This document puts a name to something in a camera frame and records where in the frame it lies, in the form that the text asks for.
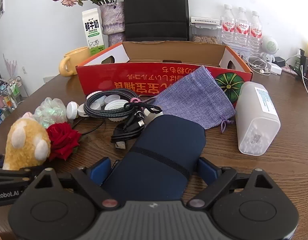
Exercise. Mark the water bottle right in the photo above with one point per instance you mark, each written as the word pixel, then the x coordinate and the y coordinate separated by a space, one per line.
pixel 255 34

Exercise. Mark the wire storage rack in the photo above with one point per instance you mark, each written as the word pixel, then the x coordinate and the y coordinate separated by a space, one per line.
pixel 12 94

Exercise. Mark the small flat white cap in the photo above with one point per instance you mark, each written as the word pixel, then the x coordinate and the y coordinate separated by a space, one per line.
pixel 111 98

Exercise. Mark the black power adapter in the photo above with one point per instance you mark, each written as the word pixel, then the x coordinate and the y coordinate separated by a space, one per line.
pixel 279 61

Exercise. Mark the red orange cardboard box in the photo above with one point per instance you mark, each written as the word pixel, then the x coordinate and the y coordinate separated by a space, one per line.
pixel 148 68

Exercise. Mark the water bottle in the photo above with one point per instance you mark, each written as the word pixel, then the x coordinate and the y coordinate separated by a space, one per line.
pixel 228 25
pixel 242 28
pixel 255 34

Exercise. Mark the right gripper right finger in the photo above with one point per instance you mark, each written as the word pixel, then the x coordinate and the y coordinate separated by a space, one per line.
pixel 218 181

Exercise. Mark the white box on container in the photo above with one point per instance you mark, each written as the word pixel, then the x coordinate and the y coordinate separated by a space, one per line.
pixel 204 20

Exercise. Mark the white green milk carton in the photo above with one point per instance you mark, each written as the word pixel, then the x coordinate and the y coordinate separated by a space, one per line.
pixel 92 26

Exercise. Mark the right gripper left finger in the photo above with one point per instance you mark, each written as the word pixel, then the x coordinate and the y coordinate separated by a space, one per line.
pixel 88 181

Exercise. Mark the yellow ceramic mug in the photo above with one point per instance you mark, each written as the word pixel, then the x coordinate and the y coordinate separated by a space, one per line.
pixel 67 66

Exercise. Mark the white charger adapter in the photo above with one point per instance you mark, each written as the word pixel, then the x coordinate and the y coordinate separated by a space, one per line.
pixel 274 68

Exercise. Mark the cotton swab plastic box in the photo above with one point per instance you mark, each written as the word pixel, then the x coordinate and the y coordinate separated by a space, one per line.
pixel 257 121

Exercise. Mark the red fabric rose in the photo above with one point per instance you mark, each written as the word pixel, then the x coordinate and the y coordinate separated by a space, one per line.
pixel 63 140

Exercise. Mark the navy blue zip pouch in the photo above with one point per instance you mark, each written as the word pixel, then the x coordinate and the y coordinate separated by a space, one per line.
pixel 160 163

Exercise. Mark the white robot speaker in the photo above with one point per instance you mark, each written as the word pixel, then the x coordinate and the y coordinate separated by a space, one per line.
pixel 269 47

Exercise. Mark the white earphones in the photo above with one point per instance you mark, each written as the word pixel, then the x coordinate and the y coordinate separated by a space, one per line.
pixel 258 64

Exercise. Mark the open white jar lid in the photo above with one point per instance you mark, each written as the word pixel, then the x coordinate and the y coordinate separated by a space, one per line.
pixel 116 105

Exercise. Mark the black paper shopping bag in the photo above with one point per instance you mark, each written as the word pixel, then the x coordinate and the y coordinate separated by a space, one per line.
pixel 156 20

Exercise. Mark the water bottle middle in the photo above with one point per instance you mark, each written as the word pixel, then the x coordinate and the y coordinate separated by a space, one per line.
pixel 242 28

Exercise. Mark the large ridged white cap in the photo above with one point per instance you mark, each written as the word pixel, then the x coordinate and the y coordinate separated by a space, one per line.
pixel 72 110

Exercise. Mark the yellow white plush toy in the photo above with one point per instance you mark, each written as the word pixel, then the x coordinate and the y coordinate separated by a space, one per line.
pixel 27 145

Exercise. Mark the clear snack storage container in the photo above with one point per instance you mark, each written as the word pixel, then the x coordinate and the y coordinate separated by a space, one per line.
pixel 205 33

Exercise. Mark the purple fabric drawstring pouch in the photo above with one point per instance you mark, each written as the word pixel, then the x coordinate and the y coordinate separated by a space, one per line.
pixel 198 98

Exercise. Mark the water bottle left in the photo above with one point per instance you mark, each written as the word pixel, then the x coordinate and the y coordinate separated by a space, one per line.
pixel 228 25

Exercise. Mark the purple textured vase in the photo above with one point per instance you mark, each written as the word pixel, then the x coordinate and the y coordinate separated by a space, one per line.
pixel 113 22

